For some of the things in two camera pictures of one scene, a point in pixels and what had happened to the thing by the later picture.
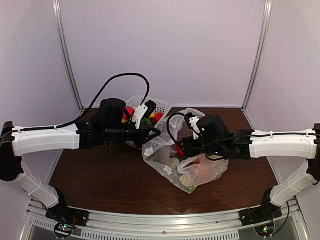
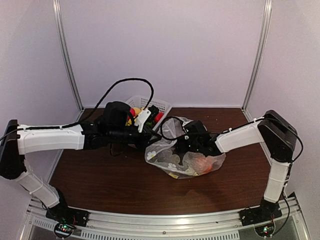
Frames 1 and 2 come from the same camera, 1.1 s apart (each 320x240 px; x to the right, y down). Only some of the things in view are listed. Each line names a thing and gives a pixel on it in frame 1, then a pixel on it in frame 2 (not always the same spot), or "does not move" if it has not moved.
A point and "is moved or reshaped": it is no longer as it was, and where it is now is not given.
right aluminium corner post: [267, 15] does not move
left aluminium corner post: [57, 8] does not move
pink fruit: [179, 150] is moved or reshaped
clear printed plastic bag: [185, 173] is moved or reshaped
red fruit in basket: [158, 116] does not move
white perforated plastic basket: [161, 107] does not move
